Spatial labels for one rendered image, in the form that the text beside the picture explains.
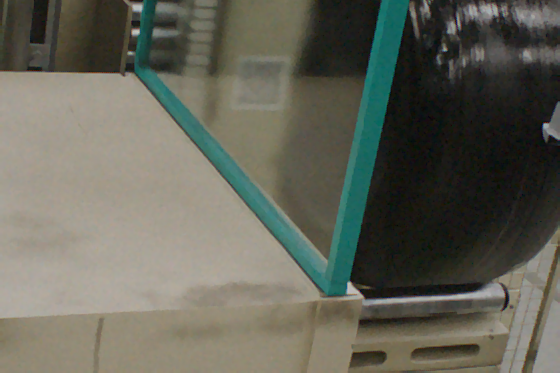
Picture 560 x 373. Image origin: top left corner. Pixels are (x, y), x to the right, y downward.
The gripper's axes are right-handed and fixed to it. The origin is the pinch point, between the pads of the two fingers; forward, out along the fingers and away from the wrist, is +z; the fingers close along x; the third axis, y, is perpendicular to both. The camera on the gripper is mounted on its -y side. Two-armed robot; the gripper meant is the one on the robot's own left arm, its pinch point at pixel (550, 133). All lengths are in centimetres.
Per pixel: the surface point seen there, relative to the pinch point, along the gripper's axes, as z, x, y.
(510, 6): 7.7, 4.4, 15.1
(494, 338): 13.5, -7.6, -36.4
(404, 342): 13.5, 8.1, -36.0
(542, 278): 183, -149, -106
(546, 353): 142, -123, -110
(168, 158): -15, 59, 2
